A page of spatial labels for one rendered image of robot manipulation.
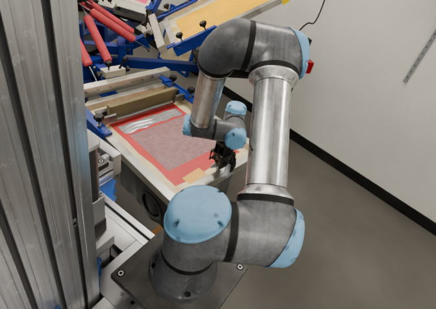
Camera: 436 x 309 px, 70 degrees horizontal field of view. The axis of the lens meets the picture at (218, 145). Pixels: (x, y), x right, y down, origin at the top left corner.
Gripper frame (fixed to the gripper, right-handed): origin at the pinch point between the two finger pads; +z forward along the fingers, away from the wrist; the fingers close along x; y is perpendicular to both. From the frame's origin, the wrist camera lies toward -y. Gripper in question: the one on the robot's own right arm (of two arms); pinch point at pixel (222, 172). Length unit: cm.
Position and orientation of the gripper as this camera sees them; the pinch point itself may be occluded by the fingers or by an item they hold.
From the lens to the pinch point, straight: 135.8
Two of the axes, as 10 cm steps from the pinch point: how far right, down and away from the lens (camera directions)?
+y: -6.9, 3.4, -6.4
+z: -1.8, 7.8, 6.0
